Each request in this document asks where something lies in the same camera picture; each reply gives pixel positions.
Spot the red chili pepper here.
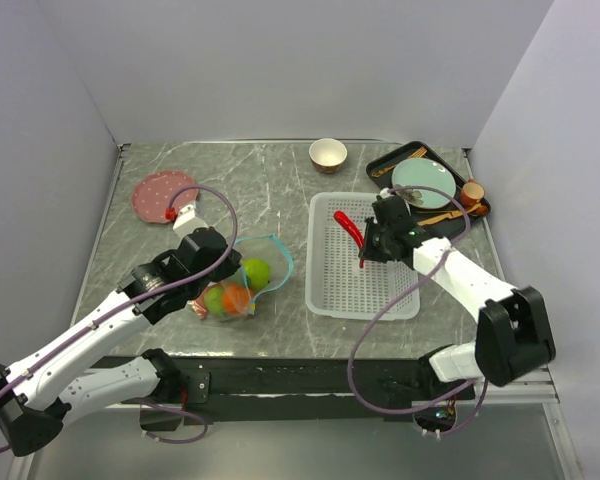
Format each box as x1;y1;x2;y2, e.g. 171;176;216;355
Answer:
333;210;364;269

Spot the light green wrinkled fruit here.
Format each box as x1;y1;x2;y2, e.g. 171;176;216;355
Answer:
203;285;225;316

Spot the watermelon slice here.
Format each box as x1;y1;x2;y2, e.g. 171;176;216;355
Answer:
188;298;209;319

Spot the green apple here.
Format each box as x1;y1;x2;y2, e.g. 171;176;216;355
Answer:
242;257;270;291

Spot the orange fruit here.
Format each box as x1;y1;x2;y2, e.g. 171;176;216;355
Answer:
221;284;254;315

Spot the clear zip bag blue zipper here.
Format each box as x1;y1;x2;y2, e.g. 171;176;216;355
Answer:
188;234;294;321

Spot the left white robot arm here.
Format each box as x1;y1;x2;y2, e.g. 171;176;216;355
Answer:
0;227;241;457

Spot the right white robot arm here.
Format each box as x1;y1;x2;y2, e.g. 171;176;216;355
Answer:
360;195;556;398

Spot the white plastic basket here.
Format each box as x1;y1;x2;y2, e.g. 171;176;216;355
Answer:
305;192;418;320

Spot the black tray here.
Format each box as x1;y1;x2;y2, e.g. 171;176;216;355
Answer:
366;141;469;238

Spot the wooden spoon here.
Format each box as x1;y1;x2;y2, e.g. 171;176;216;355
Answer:
418;203;490;226

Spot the light green plate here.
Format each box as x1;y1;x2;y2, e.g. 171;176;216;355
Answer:
391;158;456;210

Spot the pink dotted plate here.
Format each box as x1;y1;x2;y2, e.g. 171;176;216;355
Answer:
131;170;198;225

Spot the orange cup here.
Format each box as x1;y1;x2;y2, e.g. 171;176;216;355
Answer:
460;179;485;208

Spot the white and red bowl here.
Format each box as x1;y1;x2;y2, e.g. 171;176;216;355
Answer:
309;138;348;174

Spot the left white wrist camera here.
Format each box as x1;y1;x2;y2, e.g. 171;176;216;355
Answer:
165;201;208;240

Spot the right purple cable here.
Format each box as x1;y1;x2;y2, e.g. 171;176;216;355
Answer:
347;185;489;437

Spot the aluminium rail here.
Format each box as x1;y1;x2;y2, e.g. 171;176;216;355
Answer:
409;367;560;406

